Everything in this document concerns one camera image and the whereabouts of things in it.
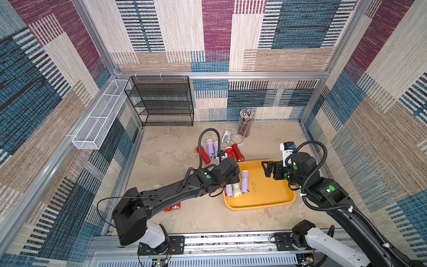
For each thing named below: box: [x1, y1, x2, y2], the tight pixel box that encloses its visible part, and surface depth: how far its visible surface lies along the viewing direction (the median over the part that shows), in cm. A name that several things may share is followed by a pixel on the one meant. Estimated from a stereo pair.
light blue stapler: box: [221, 129, 232, 145], surface depth 113 cm
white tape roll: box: [230, 133, 245, 145], surface depth 114 cm
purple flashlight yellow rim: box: [241, 169, 250, 195], surface depth 91 cm
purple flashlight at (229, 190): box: [225, 184, 233, 198], surface depth 87 cm
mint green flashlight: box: [232, 182, 243, 199], surface depth 87 cm
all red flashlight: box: [195, 145, 211, 165], surface depth 102 cm
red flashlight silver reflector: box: [231, 143, 246, 163], surface depth 103 cm
